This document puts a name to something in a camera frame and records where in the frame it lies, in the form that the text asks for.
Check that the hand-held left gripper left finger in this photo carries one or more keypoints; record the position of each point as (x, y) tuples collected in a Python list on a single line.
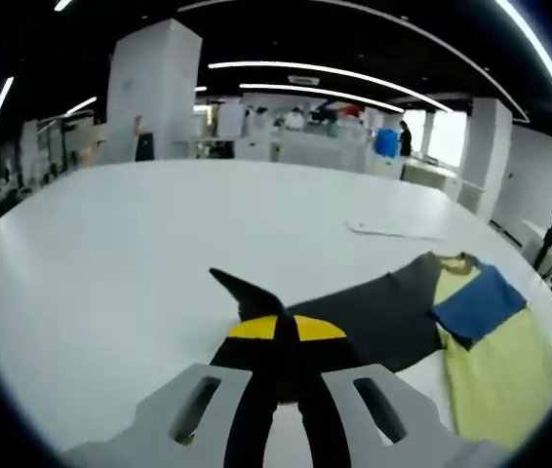
[(251, 351)]

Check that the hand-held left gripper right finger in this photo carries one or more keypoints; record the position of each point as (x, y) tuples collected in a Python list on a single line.
[(320, 351)]

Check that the yellow colour-block garment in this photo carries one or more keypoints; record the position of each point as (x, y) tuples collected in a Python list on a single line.
[(378, 317)]

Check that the white template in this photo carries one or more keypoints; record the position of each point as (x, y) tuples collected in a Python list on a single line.
[(388, 230)]

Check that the white counter cabinets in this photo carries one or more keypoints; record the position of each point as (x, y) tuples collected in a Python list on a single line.
[(329, 151)]

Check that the blue barrel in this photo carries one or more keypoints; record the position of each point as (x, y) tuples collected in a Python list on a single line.
[(387, 142)]

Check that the black orange-topped stand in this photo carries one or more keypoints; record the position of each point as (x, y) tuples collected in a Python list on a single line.
[(145, 144)]

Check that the red blue background banner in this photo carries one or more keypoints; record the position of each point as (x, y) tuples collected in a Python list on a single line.
[(337, 109)]

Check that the white square pillar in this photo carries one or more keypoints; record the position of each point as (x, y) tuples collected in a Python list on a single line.
[(154, 88), (485, 156)]

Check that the long curved ceiling light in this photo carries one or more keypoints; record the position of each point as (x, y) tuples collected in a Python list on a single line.
[(329, 70), (315, 91)]

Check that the bright ceiling light strip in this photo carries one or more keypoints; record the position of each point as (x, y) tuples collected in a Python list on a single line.
[(534, 39)]

